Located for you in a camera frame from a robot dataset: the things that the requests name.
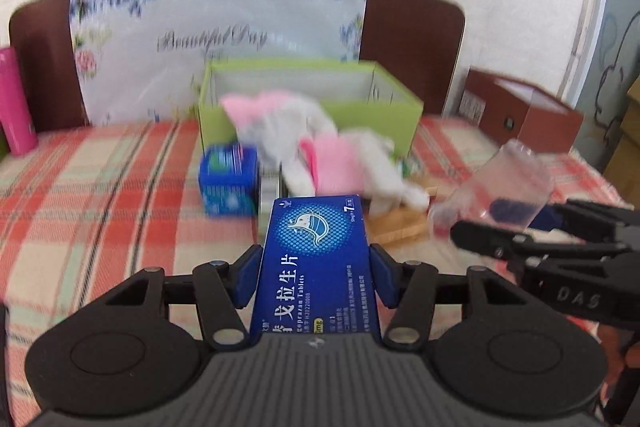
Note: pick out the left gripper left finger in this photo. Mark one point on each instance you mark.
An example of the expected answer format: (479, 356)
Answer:
(221, 289)

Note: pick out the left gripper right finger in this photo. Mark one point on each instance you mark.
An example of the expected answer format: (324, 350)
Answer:
(409, 289)

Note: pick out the blue tablet medicine box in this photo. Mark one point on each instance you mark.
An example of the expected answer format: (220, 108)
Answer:
(315, 276)

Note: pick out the blue wet wipes pack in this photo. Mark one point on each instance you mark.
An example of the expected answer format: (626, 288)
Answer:
(228, 180)

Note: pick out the clear plastic cup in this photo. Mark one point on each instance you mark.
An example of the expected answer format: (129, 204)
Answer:
(507, 192)

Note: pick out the white pink glove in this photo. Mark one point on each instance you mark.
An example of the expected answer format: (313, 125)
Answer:
(359, 162)
(274, 122)

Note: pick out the gold rectangular box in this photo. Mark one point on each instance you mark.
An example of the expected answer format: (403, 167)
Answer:
(400, 218)

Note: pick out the plaid bed sheet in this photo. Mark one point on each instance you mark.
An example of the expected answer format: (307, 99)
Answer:
(88, 207)

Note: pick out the brown cardboard box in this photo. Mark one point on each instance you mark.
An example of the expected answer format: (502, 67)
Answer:
(506, 108)

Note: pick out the light green open box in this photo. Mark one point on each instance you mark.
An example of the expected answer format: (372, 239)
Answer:
(353, 94)

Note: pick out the dark wooden headboard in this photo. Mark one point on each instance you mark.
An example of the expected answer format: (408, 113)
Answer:
(418, 41)

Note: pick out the floral Beautiful Day bag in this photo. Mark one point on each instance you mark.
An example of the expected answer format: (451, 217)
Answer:
(146, 59)

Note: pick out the pink thermos bottle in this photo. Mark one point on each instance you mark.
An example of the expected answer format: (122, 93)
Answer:
(16, 122)

